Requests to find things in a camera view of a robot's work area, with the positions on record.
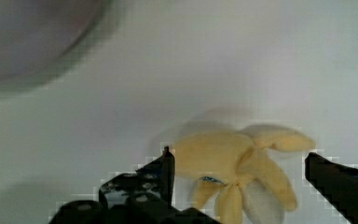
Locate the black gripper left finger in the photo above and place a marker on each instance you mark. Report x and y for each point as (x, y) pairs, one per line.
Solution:
(143, 197)

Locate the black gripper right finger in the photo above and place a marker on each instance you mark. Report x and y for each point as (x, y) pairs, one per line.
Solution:
(336, 182)

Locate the yellow plush peeled banana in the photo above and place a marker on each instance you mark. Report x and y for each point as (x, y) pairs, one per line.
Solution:
(235, 169)

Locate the grey round plate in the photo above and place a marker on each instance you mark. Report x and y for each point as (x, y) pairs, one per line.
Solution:
(36, 33)

